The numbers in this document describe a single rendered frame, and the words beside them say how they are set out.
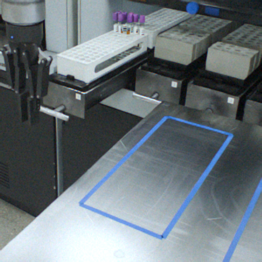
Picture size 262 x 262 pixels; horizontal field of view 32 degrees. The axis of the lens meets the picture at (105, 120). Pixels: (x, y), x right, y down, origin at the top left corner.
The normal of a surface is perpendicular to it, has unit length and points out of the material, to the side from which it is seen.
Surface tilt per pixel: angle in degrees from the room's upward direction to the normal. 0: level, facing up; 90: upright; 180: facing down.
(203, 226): 0
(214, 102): 90
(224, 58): 90
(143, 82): 90
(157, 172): 0
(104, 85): 90
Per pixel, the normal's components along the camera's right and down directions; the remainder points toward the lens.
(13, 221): 0.03, -0.88
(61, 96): -0.57, 0.39
